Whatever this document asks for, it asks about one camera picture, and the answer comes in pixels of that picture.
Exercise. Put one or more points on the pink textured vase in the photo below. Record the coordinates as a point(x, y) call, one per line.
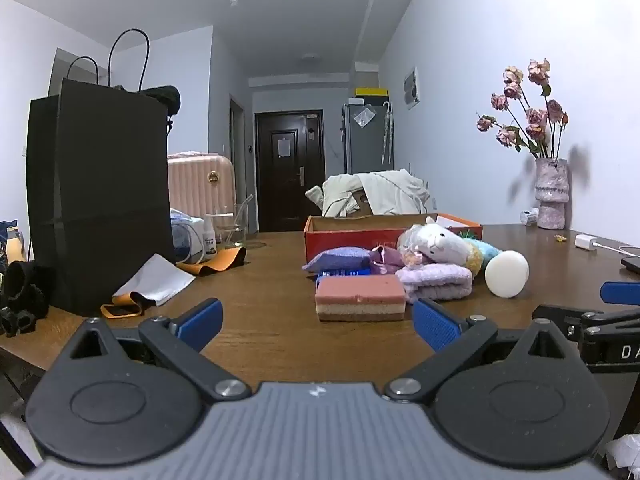
point(552, 195)

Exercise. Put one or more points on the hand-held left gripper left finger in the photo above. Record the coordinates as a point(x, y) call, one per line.
point(200, 317)

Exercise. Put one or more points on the black paper bag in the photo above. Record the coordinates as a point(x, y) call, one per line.
point(100, 200)

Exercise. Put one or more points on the white paper sheet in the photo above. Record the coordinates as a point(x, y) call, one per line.
point(155, 277)

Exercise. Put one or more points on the pink layered sponge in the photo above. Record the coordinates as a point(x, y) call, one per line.
point(360, 292)

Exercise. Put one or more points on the pink ribbed suitcase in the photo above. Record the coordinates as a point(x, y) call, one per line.
point(200, 185)

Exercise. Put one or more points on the white charger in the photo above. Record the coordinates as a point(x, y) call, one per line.
point(585, 241)

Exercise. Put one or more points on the orange cardboard box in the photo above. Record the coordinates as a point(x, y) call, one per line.
point(340, 242)

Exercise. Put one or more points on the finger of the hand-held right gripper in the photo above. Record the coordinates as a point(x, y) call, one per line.
point(555, 312)
point(620, 293)

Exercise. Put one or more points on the dark entrance door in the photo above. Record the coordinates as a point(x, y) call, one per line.
point(290, 185)

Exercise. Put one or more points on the glass jar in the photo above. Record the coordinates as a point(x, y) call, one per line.
point(232, 232)

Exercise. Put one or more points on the grey side door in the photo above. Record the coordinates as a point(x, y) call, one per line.
point(239, 170)

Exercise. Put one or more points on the folded clear umbrella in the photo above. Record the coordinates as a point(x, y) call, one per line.
point(386, 135)

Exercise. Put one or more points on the black plastic mount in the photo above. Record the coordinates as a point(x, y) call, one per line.
point(25, 285)

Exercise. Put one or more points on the white yellow plush toy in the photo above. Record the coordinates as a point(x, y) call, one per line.
point(445, 245)

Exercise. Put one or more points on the dark cloth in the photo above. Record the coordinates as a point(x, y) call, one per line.
point(160, 95)

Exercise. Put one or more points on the yellow box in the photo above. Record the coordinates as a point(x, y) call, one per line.
point(372, 92)

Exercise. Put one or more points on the blue packet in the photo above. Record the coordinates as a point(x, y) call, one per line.
point(345, 273)

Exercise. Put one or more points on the small white spray bottle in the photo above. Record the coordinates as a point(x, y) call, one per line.
point(209, 245)

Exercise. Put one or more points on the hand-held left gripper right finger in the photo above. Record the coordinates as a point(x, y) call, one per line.
point(435, 325)

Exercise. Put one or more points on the door notice paper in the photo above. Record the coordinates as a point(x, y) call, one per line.
point(283, 146)

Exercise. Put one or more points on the dried pink roses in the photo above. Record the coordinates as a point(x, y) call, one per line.
point(537, 72)

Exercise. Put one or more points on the white round foam sponge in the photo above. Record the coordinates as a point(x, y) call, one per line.
point(506, 274)

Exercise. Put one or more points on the iridescent clear plastic bag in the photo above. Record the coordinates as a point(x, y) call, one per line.
point(407, 245)

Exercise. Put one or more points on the black phone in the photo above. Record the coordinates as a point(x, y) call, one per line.
point(632, 265)

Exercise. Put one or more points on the plastic sleeve on refrigerator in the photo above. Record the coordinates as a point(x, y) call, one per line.
point(364, 117)

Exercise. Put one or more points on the cream drinking bottle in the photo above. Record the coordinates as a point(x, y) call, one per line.
point(15, 247)

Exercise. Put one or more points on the purple towel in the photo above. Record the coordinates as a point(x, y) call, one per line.
point(435, 280)

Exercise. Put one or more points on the clear bag with blue masks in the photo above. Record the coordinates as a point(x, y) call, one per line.
point(185, 230)

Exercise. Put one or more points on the white wall panel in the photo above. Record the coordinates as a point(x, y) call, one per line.
point(412, 89)

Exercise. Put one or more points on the grey refrigerator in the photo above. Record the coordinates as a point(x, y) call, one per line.
point(367, 150)

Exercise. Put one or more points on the brown chair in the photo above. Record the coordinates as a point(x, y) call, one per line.
point(361, 205)

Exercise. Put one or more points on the beige coat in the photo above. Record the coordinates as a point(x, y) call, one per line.
point(390, 195)

